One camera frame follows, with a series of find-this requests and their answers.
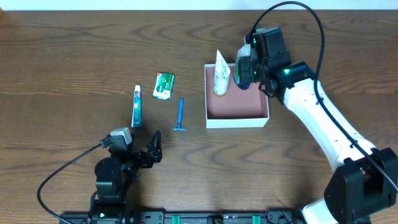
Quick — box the right black cable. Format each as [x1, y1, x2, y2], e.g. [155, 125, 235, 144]
[244, 1, 398, 194]

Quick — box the teal toothpaste tube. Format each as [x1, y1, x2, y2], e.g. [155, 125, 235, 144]
[131, 85, 142, 128]

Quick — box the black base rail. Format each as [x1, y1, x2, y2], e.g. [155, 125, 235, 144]
[59, 210, 306, 224]

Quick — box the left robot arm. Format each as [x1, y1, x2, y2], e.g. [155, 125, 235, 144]
[84, 128, 162, 224]

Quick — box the blue disposable razor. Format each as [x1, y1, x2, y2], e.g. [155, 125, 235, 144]
[172, 98, 186, 131]

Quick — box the clear pump sanitizer bottle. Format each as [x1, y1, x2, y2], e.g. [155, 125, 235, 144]
[234, 44, 252, 90]

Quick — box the left black cable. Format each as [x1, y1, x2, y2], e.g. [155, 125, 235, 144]
[36, 142, 108, 224]

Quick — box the white box pink interior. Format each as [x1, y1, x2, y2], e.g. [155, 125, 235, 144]
[204, 64, 270, 129]

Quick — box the white Pantene tube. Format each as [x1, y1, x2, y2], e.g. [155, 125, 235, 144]
[213, 50, 231, 97]

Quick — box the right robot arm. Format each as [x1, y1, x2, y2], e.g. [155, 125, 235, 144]
[234, 27, 397, 223]

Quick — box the green Dettol soap bar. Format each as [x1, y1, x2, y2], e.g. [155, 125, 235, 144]
[152, 73, 175, 100]

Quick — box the black cable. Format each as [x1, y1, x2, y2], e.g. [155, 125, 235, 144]
[244, 1, 398, 194]
[36, 142, 108, 224]

